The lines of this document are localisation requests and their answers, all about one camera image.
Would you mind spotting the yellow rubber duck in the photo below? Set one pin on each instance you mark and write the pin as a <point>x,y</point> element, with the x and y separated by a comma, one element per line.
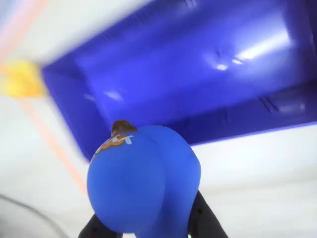
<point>19,79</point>

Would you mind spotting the blue plastic box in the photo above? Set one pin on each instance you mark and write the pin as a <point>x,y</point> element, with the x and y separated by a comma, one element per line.
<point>173,62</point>

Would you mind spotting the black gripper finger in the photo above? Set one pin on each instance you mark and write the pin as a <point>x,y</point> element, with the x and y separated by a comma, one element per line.
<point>96,230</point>
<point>205,220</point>

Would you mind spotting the orange tape line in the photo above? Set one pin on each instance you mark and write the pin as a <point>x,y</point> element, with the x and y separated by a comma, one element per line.
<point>49,138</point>
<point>22,22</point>

